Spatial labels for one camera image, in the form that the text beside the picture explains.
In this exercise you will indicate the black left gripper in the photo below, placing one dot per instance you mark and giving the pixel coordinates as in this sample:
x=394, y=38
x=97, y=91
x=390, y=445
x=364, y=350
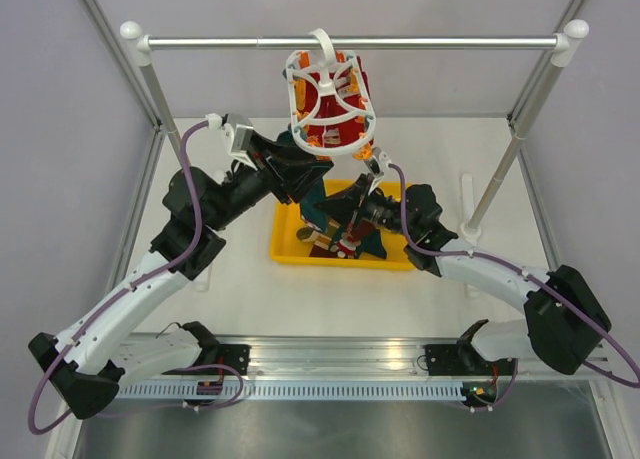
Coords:
x=297, y=176

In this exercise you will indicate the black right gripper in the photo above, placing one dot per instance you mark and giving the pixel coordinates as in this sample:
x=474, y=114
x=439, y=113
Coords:
x=342, y=208

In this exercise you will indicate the dark green sock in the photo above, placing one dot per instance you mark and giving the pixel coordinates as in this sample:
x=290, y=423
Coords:
x=309, y=214
x=349, y=245

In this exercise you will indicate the silver clothes rack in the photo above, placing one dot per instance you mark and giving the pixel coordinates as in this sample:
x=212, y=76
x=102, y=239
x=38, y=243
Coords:
x=561, y=46

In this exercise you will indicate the red christmas sock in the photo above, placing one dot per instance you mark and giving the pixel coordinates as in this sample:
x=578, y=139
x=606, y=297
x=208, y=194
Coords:
x=350, y=105
x=306, y=97

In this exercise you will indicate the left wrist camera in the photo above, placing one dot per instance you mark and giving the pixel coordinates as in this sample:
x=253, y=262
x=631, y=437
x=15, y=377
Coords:
x=236, y=131

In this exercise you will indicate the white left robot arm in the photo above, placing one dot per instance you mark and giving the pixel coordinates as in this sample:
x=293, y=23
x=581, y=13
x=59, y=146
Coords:
x=199, y=209

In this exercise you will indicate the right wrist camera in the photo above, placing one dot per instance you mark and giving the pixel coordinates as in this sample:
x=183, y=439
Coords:
x=378, y=165

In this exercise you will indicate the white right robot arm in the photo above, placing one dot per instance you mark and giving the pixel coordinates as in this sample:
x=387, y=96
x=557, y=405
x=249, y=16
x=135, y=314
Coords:
x=562, y=320

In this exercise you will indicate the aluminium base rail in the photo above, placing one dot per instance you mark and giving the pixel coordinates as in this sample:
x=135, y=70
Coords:
x=330, y=356

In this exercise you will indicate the beige striped sock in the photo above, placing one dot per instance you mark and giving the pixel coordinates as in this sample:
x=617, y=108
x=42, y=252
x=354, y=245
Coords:
x=320, y=242

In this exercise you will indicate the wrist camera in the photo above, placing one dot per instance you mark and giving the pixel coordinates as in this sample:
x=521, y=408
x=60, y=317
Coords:
x=236, y=131
x=378, y=165

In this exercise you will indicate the yellow plastic tray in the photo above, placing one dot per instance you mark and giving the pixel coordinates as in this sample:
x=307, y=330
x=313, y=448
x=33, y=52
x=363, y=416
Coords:
x=285, y=248

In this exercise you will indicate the white clip sock hanger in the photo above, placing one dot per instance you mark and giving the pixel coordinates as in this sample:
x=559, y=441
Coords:
x=313, y=66

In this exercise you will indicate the white slotted cable duct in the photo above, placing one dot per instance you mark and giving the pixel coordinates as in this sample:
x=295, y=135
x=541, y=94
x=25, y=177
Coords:
x=261, y=389

